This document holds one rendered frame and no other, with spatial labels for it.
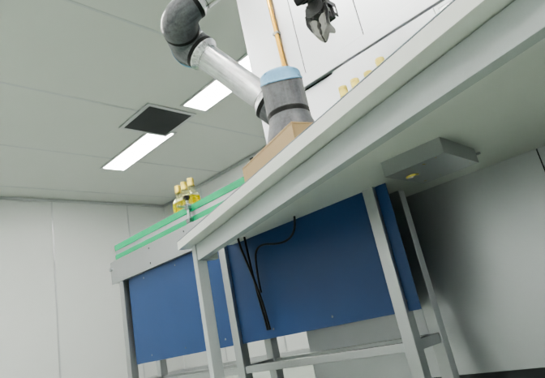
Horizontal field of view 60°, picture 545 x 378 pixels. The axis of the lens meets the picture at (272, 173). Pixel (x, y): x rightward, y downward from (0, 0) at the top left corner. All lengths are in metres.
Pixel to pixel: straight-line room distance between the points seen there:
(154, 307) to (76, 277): 4.90
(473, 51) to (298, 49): 1.52
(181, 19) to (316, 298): 1.00
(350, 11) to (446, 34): 1.36
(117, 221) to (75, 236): 0.72
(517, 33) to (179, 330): 1.89
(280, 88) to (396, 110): 0.45
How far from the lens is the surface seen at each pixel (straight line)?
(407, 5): 1.97
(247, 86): 1.45
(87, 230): 7.52
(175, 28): 1.49
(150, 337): 2.49
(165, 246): 2.31
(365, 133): 0.94
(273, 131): 1.22
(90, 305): 7.31
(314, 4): 1.60
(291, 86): 1.26
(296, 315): 1.74
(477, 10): 0.75
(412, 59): 0.81
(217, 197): 2.04
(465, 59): 0.79
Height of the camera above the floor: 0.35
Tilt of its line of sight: 18 degrees up
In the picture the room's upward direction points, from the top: 12 degrees counter-clockwise
